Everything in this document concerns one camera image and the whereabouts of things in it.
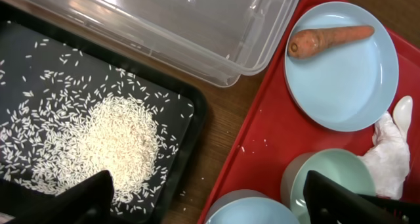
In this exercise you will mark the white plastic spoon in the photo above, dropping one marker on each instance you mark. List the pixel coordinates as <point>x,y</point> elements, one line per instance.
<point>402,114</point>

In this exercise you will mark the white rice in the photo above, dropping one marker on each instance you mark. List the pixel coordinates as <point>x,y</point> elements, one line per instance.
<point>118,135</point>

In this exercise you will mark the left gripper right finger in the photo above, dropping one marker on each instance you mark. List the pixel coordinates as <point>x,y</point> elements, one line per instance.
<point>328,202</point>

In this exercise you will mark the light blue bowl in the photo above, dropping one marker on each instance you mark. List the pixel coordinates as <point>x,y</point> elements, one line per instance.
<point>247,206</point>

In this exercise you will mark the clear plastic bin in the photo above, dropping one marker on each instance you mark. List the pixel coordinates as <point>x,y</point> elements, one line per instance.
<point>217,41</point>

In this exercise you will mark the light blue plate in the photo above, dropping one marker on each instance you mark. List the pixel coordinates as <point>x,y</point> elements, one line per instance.
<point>348,87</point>

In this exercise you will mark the crumpled white napkin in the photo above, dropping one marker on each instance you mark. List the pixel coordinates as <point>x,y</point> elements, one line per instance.
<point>388,161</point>

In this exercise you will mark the green bowl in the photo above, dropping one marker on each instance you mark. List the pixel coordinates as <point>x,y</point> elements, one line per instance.
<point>341,166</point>

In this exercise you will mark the black tray bin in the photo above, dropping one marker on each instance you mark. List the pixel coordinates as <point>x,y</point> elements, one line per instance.
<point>49,75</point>

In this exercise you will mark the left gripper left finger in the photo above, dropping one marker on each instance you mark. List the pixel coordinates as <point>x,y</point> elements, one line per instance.
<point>87,202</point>

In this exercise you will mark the orange carrot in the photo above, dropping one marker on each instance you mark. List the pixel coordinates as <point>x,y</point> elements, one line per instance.
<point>310,42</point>

